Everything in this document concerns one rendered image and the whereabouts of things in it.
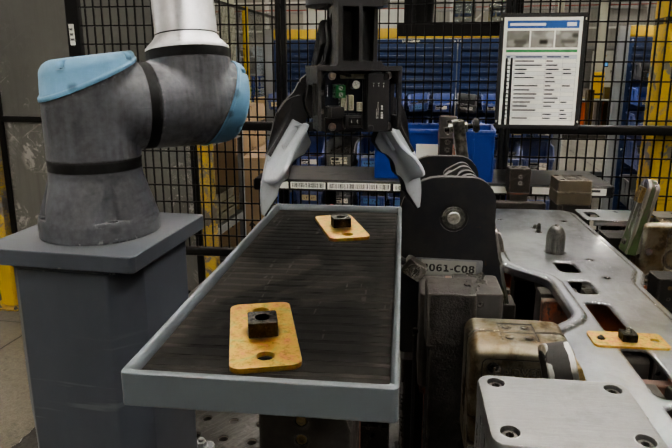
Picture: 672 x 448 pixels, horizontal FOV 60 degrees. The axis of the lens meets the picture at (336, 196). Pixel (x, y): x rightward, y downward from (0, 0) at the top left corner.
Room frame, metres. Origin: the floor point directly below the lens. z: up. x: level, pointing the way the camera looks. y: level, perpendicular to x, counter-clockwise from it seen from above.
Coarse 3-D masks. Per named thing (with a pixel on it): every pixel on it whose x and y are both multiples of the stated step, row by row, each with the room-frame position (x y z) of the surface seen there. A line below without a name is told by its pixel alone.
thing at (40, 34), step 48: (0, 0) 3.04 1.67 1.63; (48, 0) 2.97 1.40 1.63; (96, 0) 2.92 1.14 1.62; (144, 0) 2.87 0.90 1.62; (0, 48) 3.04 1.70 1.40; (48, 48) 2.98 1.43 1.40; (144, 48) 2.87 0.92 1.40; (0, 96) 3.05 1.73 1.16; (0, 144) 3.05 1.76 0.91; (0, 192) 3.03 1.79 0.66; (192, 192) 2.85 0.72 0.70; (192, 240) 2.86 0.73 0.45; (192, 288) 2.86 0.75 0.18
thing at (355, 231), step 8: (320, 216) 0.58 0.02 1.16; (328, 216) 0.58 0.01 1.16; (336, 216) 0.55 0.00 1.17; (344, 216) 0.55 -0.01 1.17; (320, 224) 0.55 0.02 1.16; (328, 224) 0.55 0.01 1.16; (336, 224) 0.54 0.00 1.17; (344, 224) 0.54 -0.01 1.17; (352, 224) 0.55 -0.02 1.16; (328, 232) 0.52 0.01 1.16; (336, 232) 0.52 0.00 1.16; (344, 232) 0.52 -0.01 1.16; (352, 232) 0.52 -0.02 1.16; (360, 232) 0.52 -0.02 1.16; (336, 240) 0.50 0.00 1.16; (344, 240) 0.50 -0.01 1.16; (352, 240) 0.51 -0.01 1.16
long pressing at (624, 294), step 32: (512, 224) 1.15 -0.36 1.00; (544, 224) 1.15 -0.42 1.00; (576, 224) 1.15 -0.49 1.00; (512, 256) 0.94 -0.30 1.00; (544, 256) 0.94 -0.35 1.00; (576, 256) 0.94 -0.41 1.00; (608, 256) 0.94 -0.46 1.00; (608, 288) 0.80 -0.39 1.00; (640, 288) 0.80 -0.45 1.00; (576, 320) 0.68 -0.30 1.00; (640, 320) 0.69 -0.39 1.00; (576, 352) 0.60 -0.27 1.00; (608, 352) 0.60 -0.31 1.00; (640, 384) 0.53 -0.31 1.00
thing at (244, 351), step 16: (240, 304) 0.35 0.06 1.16; (256, 304) 0.35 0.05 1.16; (272, 304) 0.35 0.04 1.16; (288, 304) 0.35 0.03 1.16; (240, 320) 0.33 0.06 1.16; (256, 320) 0.31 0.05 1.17; (272, 320) 0.31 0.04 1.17; (288, 320) 0.33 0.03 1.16; (240, 336) 0.31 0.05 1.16; (256, 336) 0.31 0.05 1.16; (272, 336) 0.31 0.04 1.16; (288, 336) 0.31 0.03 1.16; (240, 352) 0.29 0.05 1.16; (256, 352) 0.29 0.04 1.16; (272, 352) 0.29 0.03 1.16; (288, 352) 0.29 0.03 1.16; (240, 368) 0.27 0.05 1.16; (256, 368) 0.27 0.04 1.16; (272, 368) 0.27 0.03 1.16; (288, 368) 0.28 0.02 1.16
